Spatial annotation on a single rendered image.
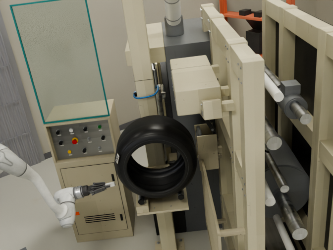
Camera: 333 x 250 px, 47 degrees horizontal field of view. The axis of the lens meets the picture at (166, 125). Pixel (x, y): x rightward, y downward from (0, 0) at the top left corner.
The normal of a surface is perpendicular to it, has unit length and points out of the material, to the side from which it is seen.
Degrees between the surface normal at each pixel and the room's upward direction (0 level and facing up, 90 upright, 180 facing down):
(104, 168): 90
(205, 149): 90
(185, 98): 90
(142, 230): 0
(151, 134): 42
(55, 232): 0
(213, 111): 72
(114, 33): 90
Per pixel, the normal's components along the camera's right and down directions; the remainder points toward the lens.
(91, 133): 0.04, 0.44
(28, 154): 0.55, 0.31
